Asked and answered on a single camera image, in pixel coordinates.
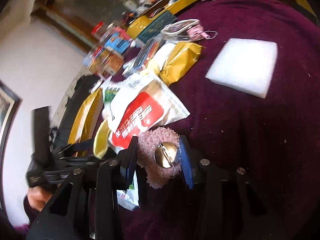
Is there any blue label plastic jar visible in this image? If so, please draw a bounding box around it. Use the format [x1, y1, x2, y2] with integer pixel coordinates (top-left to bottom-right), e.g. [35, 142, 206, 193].
[99, 27, 132, 56]

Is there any purple velvet tablecloth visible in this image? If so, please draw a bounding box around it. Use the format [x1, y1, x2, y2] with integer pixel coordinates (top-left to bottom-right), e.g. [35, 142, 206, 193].
[109, 0, 320, 240]

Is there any gold cardboard box far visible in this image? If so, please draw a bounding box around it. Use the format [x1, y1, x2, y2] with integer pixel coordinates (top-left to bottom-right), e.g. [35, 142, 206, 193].
[126, 0, 199, 39]

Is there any black bag on chair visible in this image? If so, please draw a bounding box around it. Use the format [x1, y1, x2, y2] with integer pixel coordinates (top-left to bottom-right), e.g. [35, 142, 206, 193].
[51, 75, 99, 150]

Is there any red lid plastic jar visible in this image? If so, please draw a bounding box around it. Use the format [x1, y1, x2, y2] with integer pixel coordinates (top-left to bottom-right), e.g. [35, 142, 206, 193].
[91, 22, 106, 41]

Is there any pink fuzzy coin purse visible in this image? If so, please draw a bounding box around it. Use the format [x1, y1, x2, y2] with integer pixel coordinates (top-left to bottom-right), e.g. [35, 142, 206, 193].
[138, 127, 181, 189]

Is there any gold cardboard box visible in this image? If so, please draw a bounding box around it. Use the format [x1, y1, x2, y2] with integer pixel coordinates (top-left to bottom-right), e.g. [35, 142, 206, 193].
[126, 0, 199, 39]
[68, 88, 104, 144]

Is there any dark green long box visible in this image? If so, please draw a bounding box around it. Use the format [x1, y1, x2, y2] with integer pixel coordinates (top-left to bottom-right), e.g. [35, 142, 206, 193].
[136, 11, 177, 44]

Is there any yellow padded mailer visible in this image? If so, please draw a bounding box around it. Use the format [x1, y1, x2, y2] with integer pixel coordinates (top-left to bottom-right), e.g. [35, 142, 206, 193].
[159, 41, 203, 86]

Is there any red and white snack bag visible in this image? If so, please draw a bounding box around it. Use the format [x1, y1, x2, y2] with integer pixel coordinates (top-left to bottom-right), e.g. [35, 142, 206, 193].
[107, 73, 190, 149]

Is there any gold cardboard box near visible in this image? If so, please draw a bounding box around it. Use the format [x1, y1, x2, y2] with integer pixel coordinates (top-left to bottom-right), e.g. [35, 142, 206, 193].
[68, 88, 104, 144]

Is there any left hand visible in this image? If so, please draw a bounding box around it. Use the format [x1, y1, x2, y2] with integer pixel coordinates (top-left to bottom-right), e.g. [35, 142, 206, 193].
[27, 186, 53, 212]

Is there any orange label plastic jar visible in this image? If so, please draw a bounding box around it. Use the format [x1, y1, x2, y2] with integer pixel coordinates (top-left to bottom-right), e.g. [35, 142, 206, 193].
[83, 44, 124, 80]

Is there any clear floral zip pouch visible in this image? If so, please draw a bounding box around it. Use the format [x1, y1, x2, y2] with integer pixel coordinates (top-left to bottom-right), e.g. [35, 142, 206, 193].
[160, 19, 218, 42]

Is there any framed wall painting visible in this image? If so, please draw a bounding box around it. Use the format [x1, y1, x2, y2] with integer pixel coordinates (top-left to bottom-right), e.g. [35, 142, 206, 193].
[1, 81, 22, 217]

